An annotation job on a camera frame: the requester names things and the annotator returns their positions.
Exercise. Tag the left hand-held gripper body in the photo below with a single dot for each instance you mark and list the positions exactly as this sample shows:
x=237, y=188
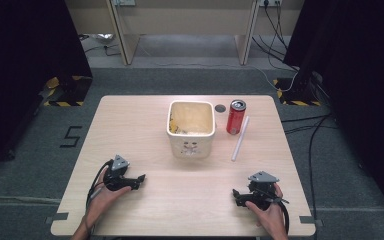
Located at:
x=117, y=180

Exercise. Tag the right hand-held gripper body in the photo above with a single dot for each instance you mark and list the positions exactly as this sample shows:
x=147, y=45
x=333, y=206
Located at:
x=262, y=196

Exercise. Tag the white straw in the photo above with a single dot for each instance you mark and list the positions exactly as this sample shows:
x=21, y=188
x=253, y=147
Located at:
x=240, y=138

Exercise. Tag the white square bin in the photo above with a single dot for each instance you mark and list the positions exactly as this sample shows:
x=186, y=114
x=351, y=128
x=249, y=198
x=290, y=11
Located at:
x=190, y=146

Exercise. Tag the red drink can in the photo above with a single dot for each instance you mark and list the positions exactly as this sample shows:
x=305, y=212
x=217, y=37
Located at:
x=235, y=120

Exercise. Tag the person's right hand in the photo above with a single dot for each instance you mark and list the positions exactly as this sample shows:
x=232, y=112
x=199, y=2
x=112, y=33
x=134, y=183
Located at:
x=270, y=220

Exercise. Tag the person's left hand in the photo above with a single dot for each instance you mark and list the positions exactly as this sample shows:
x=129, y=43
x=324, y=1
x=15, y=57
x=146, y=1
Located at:
x=101, y=201

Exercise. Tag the grey tape strip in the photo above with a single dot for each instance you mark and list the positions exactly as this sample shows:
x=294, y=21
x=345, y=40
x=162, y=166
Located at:
x=310, y=220
x=57, y=217

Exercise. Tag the yellow scrap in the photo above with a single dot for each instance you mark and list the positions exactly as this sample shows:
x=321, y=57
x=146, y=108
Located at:
x=174, y=127

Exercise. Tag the dark round table grommet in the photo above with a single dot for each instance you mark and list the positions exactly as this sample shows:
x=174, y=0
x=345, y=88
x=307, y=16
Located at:
x=220, y=108

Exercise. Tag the stand base with hazard tape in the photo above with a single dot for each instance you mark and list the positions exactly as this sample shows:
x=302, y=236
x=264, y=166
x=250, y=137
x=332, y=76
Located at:
x=68, y=95
x=295, y=96

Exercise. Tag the crumpled silver foil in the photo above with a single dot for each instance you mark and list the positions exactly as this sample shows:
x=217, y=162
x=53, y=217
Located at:
x=104, y=37

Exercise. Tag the black curtain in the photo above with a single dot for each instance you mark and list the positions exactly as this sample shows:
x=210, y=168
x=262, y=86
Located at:
x=20, y=66
x=363, y=83

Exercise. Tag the beige desk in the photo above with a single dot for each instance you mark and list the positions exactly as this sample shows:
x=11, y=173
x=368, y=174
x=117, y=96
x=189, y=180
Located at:
x=186, y=18

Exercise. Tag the white power strip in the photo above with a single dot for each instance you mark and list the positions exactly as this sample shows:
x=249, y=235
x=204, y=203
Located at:
x=270, y=2
x=124, y=2

